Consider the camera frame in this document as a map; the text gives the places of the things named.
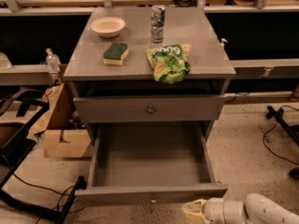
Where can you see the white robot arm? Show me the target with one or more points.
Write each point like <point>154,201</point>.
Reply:
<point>255,209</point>

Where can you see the grey top drawer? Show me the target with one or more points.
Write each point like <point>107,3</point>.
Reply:
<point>149,108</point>

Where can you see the cardboard box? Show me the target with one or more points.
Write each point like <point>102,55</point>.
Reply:
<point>57,126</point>

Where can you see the clear plastic bottle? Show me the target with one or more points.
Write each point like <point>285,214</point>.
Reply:
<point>53,61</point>

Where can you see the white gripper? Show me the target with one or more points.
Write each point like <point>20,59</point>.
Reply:
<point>213,211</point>

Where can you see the patterned drink can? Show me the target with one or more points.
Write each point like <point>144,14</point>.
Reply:
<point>157,23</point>

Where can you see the black stand base right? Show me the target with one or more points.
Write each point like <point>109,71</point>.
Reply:
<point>292,131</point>

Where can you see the small white pump bottle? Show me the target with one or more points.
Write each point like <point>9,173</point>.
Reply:
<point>223,42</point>

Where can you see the green yellow sponge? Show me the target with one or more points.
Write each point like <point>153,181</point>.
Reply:
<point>115,54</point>

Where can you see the grey wooden drawer cabinet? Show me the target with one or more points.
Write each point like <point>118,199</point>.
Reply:
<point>89,76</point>

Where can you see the green chip bag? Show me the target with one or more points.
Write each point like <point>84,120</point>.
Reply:
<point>170,62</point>

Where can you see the grey drawer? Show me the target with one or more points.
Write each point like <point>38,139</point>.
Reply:
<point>149,108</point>
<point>149,163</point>

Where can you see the black metal stand frame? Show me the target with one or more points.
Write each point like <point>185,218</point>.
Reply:
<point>14,148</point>

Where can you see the white ceramic bowl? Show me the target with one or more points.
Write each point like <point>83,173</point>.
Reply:
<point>108,27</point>

